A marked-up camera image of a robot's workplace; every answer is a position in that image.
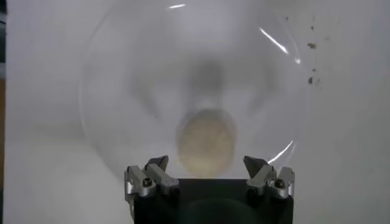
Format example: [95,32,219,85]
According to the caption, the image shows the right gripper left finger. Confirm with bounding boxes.
[124,155,180,204]

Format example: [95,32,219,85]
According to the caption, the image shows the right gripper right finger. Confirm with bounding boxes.
[243,155,296,201]

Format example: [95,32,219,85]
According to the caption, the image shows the white steamed baozi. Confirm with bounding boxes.
[175,108,237,179]

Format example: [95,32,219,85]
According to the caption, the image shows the white round plate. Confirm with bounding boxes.
[78,0,310,183]

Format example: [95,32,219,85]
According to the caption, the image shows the dark crumb specks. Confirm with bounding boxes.
[285,15,332,88]

